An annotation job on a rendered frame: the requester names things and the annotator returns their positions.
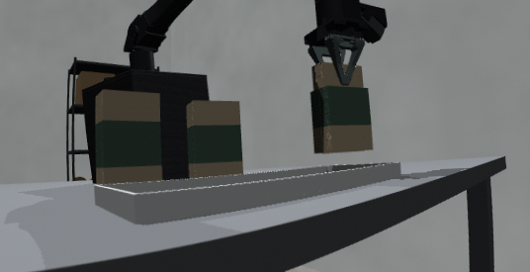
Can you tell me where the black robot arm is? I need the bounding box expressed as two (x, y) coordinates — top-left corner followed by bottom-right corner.
(124, 0), (388, 71)

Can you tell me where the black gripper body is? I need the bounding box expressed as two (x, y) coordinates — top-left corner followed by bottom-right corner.
(305, 0), (368, 47)

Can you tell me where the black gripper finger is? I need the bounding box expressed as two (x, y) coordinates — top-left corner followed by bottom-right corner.
(324, 35), (365, 85)
(308, 45), (346, 64)

